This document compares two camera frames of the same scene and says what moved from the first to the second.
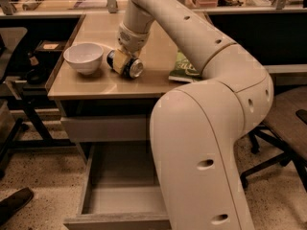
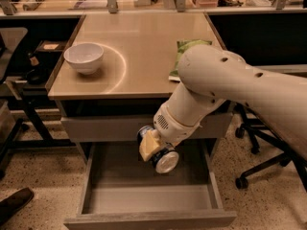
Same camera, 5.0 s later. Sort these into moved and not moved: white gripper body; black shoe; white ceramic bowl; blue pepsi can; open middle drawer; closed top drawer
Moved: blue pepsi can; white gripper body
Not moved: white ceramic bowl; black shoe; open middle drawer; closed top drawer
